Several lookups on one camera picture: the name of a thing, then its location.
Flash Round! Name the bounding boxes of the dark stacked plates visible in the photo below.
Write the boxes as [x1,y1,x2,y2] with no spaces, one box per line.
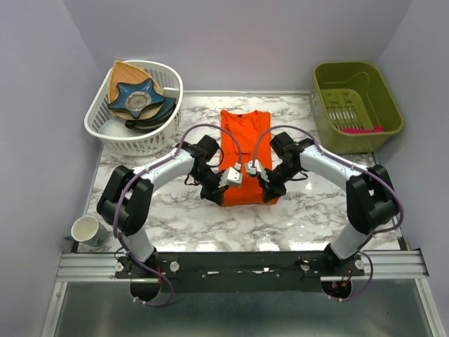
[125,103,176,131]

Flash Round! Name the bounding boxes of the orange t shirt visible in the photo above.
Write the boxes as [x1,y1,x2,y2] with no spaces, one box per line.
[219,110,272,206]

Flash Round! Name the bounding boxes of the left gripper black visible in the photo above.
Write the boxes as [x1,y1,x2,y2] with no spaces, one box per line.
[189,166,229,206]

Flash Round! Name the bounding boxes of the aluminium rail frame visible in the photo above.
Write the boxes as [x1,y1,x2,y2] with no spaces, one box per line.
[41,250,446,336]

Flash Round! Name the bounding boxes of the white plastic basket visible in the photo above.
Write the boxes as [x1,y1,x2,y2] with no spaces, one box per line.
[84,60,184,157]

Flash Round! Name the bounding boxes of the green plastic bin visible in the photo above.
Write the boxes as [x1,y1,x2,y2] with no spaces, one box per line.
[309,61,403,154]

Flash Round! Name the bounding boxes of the white paper cup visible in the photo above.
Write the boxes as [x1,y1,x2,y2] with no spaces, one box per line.
[71,216,109,247]

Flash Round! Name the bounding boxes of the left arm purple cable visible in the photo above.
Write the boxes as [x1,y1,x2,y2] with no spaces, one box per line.
[112,123,243,307]

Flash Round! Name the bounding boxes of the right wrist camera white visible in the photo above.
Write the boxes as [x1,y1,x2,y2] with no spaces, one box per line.
[244,159,269,182]

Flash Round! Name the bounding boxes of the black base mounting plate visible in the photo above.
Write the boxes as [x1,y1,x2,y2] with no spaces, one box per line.
[115,249,368,294]

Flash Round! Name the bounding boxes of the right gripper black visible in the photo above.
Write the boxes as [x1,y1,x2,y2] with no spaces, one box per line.
[257,161,301,203]

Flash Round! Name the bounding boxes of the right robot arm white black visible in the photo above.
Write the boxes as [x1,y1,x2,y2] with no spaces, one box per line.
[246,132,404,275]

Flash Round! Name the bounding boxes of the blue star shaped dish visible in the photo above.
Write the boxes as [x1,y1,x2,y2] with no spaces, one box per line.
[107,79,176,121]

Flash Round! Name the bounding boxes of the woven bamboo leaf tray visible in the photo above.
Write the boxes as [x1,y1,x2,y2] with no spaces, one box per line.
[108,60,163,103]

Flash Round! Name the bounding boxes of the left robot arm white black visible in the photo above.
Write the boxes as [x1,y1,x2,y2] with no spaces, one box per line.
[97,136,228,277]

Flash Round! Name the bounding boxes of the pink cloth in bin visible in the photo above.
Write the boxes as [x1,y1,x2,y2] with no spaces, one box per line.
[340,126,384,134]

